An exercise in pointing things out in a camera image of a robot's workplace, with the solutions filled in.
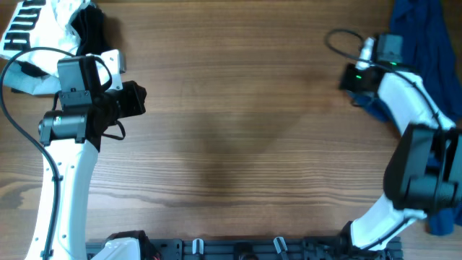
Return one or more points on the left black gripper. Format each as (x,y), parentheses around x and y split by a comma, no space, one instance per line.
(132,90)

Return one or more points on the black folded garment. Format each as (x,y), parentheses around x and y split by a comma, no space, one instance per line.
(89,24)

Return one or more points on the white shirt with black lettering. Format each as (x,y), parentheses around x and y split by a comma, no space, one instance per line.
(43,23)

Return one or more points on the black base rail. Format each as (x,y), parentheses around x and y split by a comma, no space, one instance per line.
(309,248)

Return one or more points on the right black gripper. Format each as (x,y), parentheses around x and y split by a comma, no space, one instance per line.
(349,77)

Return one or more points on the grey folded garment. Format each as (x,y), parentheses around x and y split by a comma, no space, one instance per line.
(18,80)

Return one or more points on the blue t-shirt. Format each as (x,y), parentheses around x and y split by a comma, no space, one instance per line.
(427,47)

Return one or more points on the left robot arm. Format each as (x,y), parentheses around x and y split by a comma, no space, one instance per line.
(93,97)

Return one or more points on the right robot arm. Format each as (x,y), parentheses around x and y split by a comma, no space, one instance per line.
(423,176)

